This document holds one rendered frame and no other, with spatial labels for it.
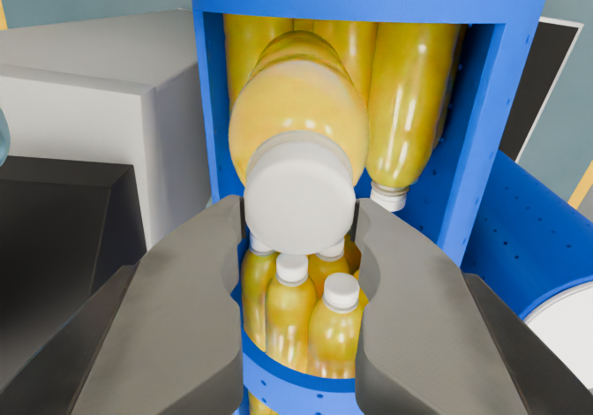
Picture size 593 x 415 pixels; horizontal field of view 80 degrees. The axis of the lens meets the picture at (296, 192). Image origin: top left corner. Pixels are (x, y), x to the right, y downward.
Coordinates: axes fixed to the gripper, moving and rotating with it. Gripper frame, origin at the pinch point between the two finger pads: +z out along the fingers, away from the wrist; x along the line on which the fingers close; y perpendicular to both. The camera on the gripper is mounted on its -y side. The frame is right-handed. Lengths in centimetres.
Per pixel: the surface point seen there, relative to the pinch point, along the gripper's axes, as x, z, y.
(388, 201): 10.1, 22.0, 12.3
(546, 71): 87, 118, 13
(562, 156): 117, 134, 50
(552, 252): 45, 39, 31
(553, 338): 45, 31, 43
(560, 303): 43, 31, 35
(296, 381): 0.7, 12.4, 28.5
